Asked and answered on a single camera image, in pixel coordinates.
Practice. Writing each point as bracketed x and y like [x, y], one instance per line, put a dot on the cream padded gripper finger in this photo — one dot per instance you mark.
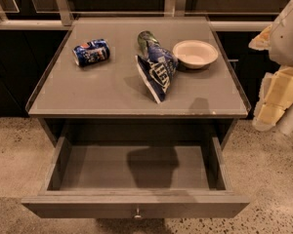
[262, 41]
[275, 97]

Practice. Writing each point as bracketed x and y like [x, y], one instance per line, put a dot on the open grey top drawer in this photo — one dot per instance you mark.
[165, 180]

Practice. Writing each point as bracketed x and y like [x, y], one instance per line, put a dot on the white paper bowl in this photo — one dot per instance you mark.
[195, 54]

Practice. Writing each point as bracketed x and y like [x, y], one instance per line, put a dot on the blue Pepsi soda can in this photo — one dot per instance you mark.
[91, 52]

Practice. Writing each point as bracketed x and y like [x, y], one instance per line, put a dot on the round metal drawer knob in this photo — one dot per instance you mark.
[137, 214]

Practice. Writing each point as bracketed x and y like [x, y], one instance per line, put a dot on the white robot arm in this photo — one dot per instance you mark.
[275, 105]

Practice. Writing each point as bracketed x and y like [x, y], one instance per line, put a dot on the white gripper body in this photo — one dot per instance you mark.
[289, 38]

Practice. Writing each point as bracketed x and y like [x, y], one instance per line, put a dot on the metal railing with glass panels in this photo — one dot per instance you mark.
[225, 15]

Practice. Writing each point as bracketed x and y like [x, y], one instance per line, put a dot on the blue chip bag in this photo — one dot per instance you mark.
[157, 69]

